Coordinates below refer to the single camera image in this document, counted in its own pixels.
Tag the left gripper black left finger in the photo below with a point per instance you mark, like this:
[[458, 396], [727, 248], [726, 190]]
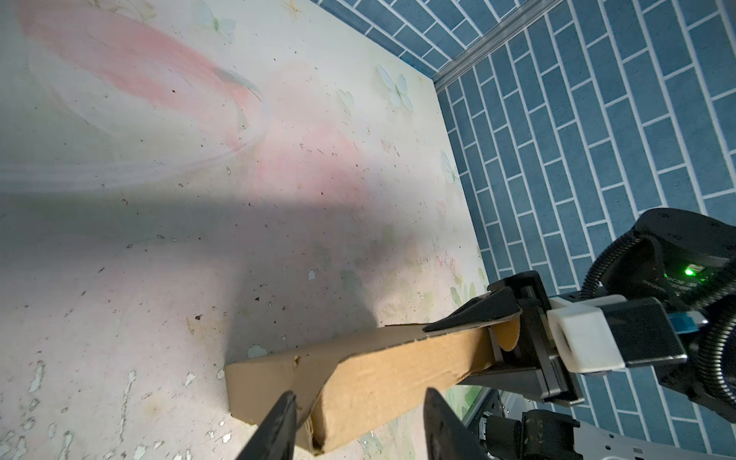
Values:
[[275, 437]]

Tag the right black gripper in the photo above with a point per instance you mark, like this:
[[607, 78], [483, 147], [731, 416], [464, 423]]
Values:
[[533, 367]]

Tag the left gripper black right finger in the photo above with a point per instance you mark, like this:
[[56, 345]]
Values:
[[446, 436]]

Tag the brown cardboard paper box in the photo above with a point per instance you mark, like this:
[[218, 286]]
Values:
[[349, 386]]

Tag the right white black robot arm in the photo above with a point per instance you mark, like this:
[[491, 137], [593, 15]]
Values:
[[661, 295]]

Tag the floral table mat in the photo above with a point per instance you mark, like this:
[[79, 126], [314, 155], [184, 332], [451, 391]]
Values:
[[187, 184]]

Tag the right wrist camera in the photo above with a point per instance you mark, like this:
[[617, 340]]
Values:
[[611, 333]]

